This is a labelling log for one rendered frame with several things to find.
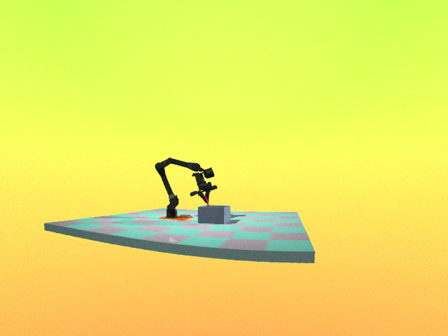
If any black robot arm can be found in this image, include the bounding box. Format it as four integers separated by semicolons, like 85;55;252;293
155;157;214;218

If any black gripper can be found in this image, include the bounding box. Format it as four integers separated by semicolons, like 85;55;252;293
190;180;217;204

